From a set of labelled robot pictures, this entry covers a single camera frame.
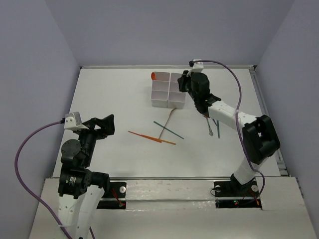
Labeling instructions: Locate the brown fork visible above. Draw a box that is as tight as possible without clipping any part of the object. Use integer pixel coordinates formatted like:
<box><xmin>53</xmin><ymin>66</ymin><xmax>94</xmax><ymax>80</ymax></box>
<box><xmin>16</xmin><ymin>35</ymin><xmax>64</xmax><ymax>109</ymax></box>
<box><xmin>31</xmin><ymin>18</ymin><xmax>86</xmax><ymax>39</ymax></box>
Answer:
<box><xmin>158</xmin><ymin>108</ymin><xmax>176</xmax><ymax>139</ymax></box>

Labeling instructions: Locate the yellow-orange chopstick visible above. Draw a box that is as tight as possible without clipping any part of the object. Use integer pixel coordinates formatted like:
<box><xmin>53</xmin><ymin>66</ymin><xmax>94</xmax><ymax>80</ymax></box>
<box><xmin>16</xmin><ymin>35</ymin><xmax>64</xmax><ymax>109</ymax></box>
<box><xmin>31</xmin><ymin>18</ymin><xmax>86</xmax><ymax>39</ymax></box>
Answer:
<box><xmin>141</xmin><ymin>134</ymin><xmax>176</xmax><ymax>145</ymax></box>

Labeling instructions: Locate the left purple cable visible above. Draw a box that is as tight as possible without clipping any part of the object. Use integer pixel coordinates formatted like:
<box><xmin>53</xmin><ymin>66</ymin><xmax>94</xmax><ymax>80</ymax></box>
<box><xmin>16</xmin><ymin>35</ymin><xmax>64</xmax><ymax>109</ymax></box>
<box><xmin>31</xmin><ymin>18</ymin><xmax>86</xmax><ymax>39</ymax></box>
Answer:
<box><xmin>14</xmin><ymin>120</ymin><xmax>75</xmax><ymax>239</ymax></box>

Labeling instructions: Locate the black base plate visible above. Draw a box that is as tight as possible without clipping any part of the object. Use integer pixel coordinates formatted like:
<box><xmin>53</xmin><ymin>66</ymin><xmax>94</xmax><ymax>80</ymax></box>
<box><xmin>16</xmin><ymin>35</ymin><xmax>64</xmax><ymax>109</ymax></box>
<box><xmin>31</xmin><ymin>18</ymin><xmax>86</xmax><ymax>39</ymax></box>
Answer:
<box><xmin>97</xmin><ymin>181</ymin><xmax>127</xmax><ymax>210</ymax></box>
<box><xmin>210</xmin><ymin>179</ymin><xmax>262</xmax><ymax>209</ymax></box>

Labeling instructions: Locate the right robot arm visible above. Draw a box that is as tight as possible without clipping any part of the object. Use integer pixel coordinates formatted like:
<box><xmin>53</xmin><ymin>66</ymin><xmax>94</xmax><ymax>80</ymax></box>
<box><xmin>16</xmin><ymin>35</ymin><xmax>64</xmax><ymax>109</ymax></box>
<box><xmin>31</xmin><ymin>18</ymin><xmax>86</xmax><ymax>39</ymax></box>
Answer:
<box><xmin>177</xmin><ymin>70</ymin><xmax>281</xmax><ymax>195</ymax></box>

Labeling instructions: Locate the orange spoon in container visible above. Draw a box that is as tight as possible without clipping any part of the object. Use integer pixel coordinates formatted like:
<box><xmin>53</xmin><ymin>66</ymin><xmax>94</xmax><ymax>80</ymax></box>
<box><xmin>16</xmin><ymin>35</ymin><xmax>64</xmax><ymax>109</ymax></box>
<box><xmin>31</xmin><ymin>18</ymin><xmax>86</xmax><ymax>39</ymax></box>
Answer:
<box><xmin>151</xmin><ymin>72</ymin><xmax>157</xmax><ymax>81</ymax></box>

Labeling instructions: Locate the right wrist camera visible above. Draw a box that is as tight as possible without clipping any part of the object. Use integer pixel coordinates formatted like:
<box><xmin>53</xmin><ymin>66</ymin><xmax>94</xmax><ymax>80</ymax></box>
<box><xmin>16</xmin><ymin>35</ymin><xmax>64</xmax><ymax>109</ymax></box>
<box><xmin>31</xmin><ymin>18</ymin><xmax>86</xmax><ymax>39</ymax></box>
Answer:
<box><xmin>189</xmin><ymin>59</ymin><xmax>204</xmax><ymax>72</ymax></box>

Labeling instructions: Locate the white left divided container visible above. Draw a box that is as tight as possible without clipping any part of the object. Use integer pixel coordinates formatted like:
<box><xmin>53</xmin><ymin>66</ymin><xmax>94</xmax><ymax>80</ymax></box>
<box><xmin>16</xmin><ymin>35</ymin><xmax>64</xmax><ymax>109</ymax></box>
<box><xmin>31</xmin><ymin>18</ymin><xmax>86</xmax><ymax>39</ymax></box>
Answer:
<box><xmin>151</xmin><ymin>71</ymin><xmax>170</xmax><ymax>108</ymax></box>

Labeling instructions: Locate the orange chopstick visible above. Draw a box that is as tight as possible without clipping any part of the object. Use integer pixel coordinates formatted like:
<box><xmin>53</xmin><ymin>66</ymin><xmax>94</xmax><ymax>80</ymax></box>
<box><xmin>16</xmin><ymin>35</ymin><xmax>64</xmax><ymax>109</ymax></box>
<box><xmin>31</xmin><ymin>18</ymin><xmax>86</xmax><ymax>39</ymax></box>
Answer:
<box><xmin>128</xmin><ymin>131</ymin><xmax>162</xmax><ymax>143</ymax></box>

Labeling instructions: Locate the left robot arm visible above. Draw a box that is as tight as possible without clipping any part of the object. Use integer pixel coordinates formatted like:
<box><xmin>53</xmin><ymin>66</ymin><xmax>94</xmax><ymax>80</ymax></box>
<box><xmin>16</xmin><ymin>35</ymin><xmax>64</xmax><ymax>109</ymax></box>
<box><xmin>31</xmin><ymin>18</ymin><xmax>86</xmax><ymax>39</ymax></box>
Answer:
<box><xmin>58</xmin><ymin>112</ymin><xmax>115</xmax><ymax>239</ymax></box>

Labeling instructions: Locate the white divided container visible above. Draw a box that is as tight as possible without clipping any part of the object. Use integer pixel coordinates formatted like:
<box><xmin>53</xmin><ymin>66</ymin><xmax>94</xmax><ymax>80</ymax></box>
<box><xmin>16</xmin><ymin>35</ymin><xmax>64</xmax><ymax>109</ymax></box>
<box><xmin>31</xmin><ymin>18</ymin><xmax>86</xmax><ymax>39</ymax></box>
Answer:
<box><xmin>167</xmin><ymin>73</ymin><xmax>186</xmax><ymax>110</ymax></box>
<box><xmin>151</xmin><ymin>71</ymin><xmax>170</xmax><ymax>108</ymax></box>

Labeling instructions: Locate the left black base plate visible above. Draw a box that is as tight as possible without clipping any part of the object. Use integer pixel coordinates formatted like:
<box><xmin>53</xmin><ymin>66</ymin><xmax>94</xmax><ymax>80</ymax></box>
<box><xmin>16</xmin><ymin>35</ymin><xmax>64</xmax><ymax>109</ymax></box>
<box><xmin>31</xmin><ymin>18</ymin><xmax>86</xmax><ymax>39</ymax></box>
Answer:
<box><xmin>97</xmin><ymin>181</ymin><xmax>127</xmax><ymax>210</ymax></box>

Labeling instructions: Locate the teal chopstick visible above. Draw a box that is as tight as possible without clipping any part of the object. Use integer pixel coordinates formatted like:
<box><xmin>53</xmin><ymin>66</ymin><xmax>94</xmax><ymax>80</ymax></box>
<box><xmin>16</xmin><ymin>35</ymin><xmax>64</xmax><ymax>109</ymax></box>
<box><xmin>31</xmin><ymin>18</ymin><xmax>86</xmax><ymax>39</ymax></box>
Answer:
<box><xmin>153</xmin><ymin>121</ymin><xmax>184</xmax><ymax>139</ymax></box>

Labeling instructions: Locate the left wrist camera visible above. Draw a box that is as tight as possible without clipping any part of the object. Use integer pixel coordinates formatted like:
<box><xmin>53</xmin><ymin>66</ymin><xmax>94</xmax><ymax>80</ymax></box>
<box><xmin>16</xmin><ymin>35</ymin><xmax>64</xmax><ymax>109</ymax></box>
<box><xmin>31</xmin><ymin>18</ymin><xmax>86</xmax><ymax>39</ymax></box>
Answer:
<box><xmin>64</xmin><ymin>112</ymin><xmax>89</xmax><ymax>132</ymax></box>

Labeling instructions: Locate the white right divided container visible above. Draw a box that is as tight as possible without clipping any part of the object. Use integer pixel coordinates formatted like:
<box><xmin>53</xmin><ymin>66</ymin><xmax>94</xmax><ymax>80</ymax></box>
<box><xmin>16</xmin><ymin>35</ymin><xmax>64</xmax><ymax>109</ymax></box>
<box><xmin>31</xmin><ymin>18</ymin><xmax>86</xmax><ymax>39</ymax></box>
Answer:
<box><xmin>167</xmin><ymin>73</ymin><xmax>186</xmax><ymax>110</ymax></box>

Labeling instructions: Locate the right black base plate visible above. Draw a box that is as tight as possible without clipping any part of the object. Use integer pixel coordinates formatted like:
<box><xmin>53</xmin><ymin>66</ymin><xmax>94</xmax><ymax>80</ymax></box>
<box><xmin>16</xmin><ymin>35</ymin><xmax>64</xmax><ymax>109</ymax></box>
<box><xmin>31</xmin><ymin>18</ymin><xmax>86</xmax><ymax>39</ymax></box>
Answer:
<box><xmin>210</xmin><ymin>179</ymin><xmax>262</xmax><ymax>209</ymax></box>

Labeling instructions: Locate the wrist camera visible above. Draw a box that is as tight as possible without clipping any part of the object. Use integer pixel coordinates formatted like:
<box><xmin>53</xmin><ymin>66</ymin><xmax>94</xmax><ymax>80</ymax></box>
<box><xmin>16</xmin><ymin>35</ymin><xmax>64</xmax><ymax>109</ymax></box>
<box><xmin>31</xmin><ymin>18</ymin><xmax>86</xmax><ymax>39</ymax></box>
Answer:
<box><xmin>64</xmin><ymin>112</ymin><xmax>89</xmax><ymax>132</ymax></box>
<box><xmin>189</xmin><ymin>59</ymin><xmax>204</xmax><ymax>72</ymax></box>

